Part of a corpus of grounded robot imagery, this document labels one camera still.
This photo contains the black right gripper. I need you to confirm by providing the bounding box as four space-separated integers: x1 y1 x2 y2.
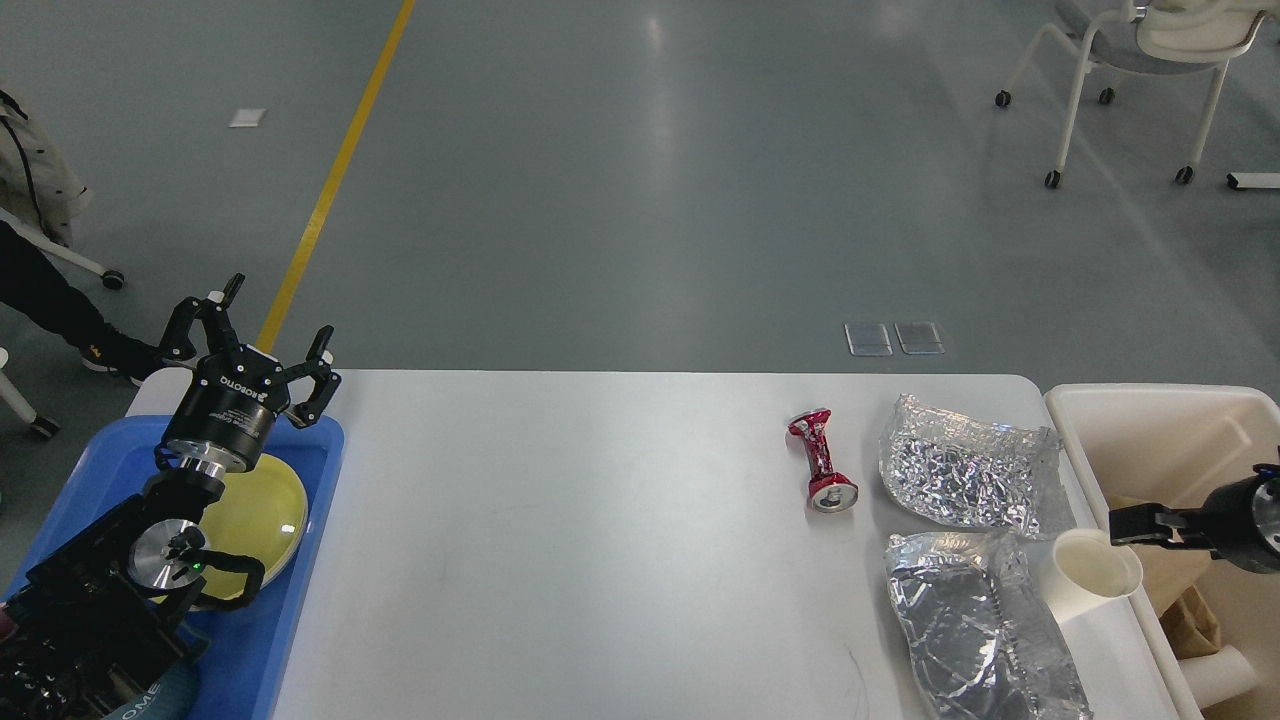
1108 471 1279 574

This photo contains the white paper cup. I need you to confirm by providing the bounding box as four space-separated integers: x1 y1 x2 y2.
1034 528 1144 623

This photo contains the brown paper bag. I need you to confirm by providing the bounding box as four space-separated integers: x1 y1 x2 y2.
1130 544 1213 616

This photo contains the cream plastic bin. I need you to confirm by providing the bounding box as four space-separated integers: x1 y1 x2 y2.
1044 383 1279 719

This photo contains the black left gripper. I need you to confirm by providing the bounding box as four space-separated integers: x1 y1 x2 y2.
157 273 342 473

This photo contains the aluminium foil sheet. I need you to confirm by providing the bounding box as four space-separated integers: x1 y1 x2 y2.
884 530 1094 719

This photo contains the teal mug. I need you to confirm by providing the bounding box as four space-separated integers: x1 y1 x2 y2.
104 660 201 720

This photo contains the right floor socket plate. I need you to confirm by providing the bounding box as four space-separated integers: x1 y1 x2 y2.
893 322 945 356

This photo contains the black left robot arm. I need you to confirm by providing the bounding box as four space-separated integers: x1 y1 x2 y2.
3 274 340 719

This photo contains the white chair leg with caster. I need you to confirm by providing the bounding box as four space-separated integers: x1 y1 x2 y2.
1 209 125 290

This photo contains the brown paper in bin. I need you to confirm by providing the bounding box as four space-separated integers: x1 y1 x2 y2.
1158 585 1222 661

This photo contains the white bar on floor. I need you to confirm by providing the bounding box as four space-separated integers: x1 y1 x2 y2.
1226 170 1280 191

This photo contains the crushed red can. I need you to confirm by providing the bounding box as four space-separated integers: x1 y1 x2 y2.
787 407 860 512

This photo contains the floor socket plate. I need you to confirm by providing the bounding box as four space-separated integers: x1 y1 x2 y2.
893 322 945 356
844 322 893 357

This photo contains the blue plastic tray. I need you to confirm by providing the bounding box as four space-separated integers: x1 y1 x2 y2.
3 415 346 719

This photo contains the person in beige coat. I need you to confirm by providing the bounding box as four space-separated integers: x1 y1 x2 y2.
1 92 164 386

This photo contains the white office chair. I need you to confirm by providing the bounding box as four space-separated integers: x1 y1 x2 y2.
995 1 1277 190

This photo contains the yellow plate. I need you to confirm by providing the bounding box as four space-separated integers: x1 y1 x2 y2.
140 455 301 601

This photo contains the left floor socket plate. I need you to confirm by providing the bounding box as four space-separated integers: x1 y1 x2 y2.
844 322 893 357

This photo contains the white paper roll in bin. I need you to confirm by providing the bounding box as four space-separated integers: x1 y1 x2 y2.
1178 644 1260 710

